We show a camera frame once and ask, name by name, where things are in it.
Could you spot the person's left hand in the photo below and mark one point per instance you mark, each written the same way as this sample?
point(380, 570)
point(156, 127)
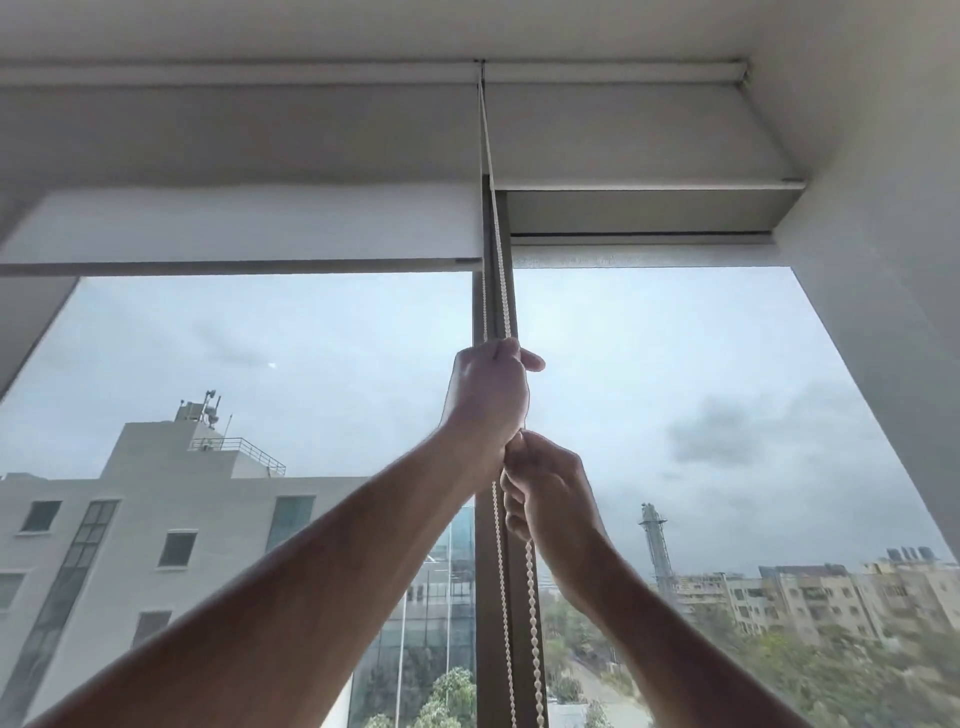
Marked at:
point(484, 401)

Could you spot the person's right hand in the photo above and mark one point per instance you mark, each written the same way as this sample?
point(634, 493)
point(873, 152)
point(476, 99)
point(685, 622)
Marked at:
point(551, 499)

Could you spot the person's right thumb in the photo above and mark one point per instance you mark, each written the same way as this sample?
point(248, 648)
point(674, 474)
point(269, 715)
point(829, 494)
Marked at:
point(534, 450)

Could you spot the person's left thumb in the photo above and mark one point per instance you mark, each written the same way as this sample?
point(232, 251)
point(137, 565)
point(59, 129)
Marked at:
point(531, 360)

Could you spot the person's left forearm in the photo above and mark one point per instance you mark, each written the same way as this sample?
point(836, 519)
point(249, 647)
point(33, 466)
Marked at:
point(300, 592)

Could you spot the person's right forearm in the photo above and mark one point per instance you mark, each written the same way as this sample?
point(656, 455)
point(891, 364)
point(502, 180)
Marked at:
point(667, 652)

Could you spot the grey lattice tower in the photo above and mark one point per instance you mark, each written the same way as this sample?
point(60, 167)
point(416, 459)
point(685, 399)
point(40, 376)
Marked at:
point(658, 547)

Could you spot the glass facade building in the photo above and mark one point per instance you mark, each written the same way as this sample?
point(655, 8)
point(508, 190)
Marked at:
point(420, 637)

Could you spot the short white roller blind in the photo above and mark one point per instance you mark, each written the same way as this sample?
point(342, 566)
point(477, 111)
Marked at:
point(630, 135)

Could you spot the beige apartment buildings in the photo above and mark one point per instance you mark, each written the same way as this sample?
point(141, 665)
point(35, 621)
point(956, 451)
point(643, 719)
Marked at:
point(817, 600)

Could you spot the rooftop antenna mast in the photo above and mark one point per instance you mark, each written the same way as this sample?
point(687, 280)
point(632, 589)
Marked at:
point(208, 409)

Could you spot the wide white roller blind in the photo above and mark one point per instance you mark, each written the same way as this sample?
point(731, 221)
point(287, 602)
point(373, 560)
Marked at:
point(247, 180)

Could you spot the white concrete building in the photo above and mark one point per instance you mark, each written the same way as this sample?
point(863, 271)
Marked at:
point(172, 510)

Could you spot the green trees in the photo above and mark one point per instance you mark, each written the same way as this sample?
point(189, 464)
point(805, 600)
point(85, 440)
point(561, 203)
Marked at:
point(825, 675)

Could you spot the brown window frame mullion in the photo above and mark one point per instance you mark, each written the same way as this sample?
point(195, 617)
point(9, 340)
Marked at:
point(491, 615)

